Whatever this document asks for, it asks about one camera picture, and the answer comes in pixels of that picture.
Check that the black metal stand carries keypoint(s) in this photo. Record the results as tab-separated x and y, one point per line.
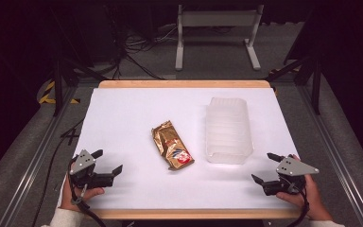
316	88
57	94

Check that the yellow black floor tape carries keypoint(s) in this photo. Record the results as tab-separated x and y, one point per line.
47	100

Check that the translucent plastic container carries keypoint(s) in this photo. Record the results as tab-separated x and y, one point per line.
228	130

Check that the person's left hand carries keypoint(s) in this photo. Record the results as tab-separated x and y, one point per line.
75	197

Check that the gold foil snack packet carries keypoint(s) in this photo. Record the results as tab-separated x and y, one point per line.
171	145

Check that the person's right hand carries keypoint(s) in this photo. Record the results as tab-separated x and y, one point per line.
310	198

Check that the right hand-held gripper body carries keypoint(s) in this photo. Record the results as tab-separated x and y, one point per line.
291	170

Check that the aluminium floor rail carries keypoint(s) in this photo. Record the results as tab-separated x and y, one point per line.
334	157
34	157

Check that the white table cover sheet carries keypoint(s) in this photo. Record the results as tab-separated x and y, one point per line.
123	110

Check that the white metal stand frame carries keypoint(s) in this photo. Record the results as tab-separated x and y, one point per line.
217	19

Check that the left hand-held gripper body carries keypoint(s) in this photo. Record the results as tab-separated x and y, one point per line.
82	164

